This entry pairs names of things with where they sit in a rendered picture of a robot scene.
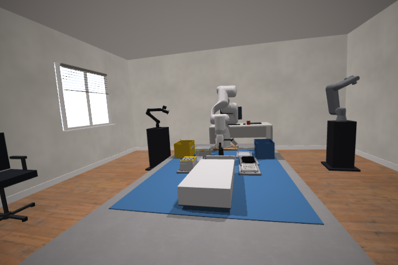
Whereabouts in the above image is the yellow open-top bin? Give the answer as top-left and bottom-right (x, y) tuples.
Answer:
(174, 140), (195, 158)

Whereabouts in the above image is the blue bench mat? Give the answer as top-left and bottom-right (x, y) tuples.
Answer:
(109, 150), (324, 225)

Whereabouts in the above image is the dark blue open-top bin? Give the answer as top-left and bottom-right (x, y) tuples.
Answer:
(254, 139), (274, 159)

